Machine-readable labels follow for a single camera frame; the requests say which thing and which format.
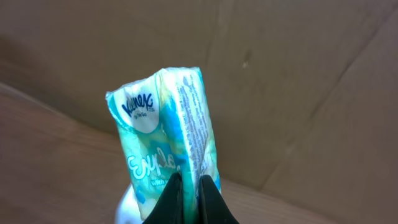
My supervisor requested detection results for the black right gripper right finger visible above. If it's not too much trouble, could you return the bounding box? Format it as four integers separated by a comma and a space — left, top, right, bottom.
198, 175, 239, 224

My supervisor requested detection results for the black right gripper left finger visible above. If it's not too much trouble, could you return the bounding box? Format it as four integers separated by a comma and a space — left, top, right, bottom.
143, 172, 184, 224

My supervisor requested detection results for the tissue pack white green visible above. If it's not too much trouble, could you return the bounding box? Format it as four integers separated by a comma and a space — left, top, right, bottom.
105, 67, 221, 223

